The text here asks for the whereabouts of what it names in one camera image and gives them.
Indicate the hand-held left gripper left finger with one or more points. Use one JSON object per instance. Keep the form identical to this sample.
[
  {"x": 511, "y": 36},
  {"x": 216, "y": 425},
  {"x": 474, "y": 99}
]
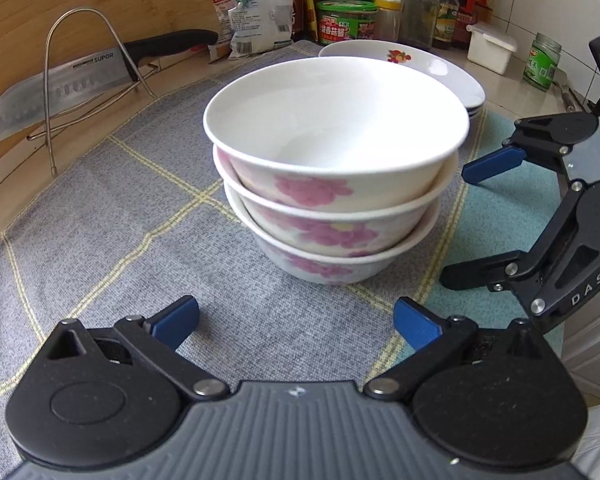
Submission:
[{"x": 177, "y": 320}]

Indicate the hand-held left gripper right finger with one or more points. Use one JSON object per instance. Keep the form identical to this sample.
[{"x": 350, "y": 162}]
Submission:
[{"x": 415, "y": 322}]

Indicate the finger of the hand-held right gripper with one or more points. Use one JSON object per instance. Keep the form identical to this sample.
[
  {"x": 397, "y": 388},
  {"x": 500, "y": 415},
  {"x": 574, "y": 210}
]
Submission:
[
  {"x": 475, "y": 272},
  {"x": 490, "y": 166}
]

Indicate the oval white deep plate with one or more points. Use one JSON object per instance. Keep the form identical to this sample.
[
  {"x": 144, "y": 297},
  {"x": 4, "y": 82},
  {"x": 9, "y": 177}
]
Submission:
[
  {"x": 472, "y": 116},
  {"x": 475, "y": 109}
]

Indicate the white bowl pink flower print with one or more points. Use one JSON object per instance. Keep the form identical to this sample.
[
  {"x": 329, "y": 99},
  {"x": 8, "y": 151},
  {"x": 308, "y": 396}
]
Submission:
[
  {"x": 320, "y": 270},
  {"x": 300, "y": 232},
  {"x": 330, "y": 120}
]

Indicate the round white plate fruit print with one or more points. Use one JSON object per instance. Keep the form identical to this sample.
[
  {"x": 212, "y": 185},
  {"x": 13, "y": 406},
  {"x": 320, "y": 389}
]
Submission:
[{"x": 430, "y": 67}]

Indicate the steel utensil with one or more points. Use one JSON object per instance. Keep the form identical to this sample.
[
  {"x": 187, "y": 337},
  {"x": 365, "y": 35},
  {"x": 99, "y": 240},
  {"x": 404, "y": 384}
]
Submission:
[{"x": 567, "y": 95}]

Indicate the green lid glass jar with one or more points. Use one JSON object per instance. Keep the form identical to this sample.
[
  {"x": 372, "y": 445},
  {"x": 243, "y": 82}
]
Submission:
[{"x": 542, "y": 62}]

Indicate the white lidded plastic container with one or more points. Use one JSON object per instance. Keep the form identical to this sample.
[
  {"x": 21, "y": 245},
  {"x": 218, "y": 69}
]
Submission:
[{"x": 490, "y": 47}]

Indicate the grey teal plaid cloth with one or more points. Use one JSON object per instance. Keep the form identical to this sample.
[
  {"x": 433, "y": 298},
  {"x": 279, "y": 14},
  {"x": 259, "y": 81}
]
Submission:
[{"x": 105, "y": 220}]

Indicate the dark bottle red label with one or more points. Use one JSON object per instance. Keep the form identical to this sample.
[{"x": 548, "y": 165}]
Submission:
[{"x": 467, "y": 20}]

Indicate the oil bottle green yellow label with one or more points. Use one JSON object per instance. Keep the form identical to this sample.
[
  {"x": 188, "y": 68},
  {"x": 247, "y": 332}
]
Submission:
[{"x": 447, "y": 15}]

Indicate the clear grey glass bottle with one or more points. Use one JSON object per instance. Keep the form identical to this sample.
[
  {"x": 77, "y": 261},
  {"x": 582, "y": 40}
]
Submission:
[{"x": 420, "y": 15}]

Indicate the yellow lid spice jar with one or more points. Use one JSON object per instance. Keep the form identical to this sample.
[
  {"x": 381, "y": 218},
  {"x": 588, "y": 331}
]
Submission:
[{"x": 389, "y": 20}]

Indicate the green lid sauce jar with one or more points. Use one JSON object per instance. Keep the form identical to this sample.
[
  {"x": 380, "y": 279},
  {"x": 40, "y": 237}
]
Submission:
[{"x": 347, "y": 22}]

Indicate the yellow packet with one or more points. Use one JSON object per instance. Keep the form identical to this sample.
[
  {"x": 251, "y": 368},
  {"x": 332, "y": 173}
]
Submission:
[{"x": 309, "y": 12}]

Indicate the dark soy sauce bottle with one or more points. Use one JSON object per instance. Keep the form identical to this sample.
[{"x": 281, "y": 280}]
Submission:
[{"x": 299, "y": 10}]

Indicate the white printed plastic bag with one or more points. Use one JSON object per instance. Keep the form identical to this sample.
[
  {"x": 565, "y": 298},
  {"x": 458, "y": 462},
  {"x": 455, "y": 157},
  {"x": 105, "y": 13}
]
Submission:
[{"x": 267, "y": 27}]

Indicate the red white food bag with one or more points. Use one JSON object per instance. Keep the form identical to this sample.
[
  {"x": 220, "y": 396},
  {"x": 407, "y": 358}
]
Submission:
[{"x": 220, "y": 5}]

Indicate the wooden cutting board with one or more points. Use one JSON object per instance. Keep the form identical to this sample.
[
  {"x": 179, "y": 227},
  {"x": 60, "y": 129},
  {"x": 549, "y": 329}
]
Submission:
[{"x": 30, "y": 0}]

